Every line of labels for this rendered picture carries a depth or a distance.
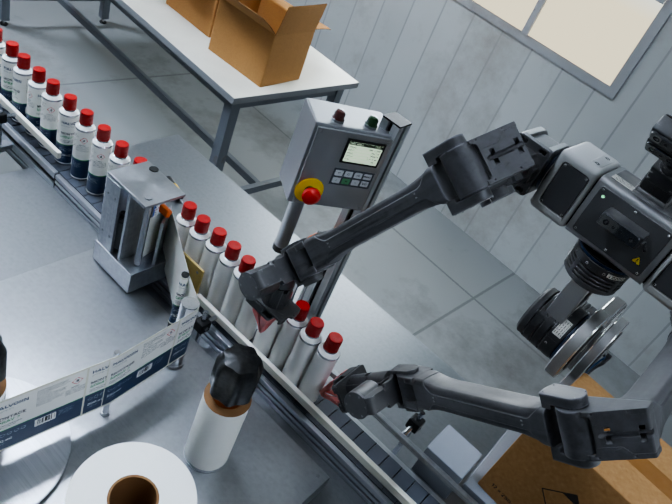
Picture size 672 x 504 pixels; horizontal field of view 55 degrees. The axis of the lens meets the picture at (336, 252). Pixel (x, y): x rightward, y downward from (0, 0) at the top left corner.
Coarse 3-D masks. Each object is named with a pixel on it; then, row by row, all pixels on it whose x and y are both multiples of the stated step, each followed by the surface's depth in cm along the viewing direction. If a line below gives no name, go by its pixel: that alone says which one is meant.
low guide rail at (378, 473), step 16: (208, 304) 153; (224, 320) 151; (240, 336) 149; (272, 368) 145; (288, 384) 143; (304, 400) 141; (320, 416) 139; (336, 432) 138; (352, 448) 136; (368, 464) 135; (384, 480) 133; (400, 496) 132
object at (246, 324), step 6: (246, 306) 146; (240, 312) 148; (246, 312) 146; (252, 312) 146; (240, 318) 149; (246, 318) 147; (252, 318) 147; (240, 324) 149; (246, 324) 148; (252, 324) 149; (240, 330) 150; (246, 330) 150; (252, 330) 150; (246, 336) 151; (252, 336) 153
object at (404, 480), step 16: (64, 176) 175; (80, 192) 172; (96, 208) 170; (320, 400) 147; (336, 416) 145; (352, 432) 143; (368, 448) 142; (384, 464) 140; (400, 480) 138; (416, 496) 136; (432, 496) 138
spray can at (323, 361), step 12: (336, 336) 135; (324, 348) 136; (336, 348) 135; (312, 360) 139; (324, 360) 136; (336, 360) 137; (312, 372) 139; (324, 372) 138; (300, 384) 144; (312, 384) 140; (324, 384) 142; (312, 396) 143
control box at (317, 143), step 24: (312, 120) 120; (360, 120) 125; (312, 144) 121; (336, 144) 122; (288, 168) 130; (312, 168) 125; (360, 168) 128; (288, 192) 129; (336, 192) 130; (360, 192) 132
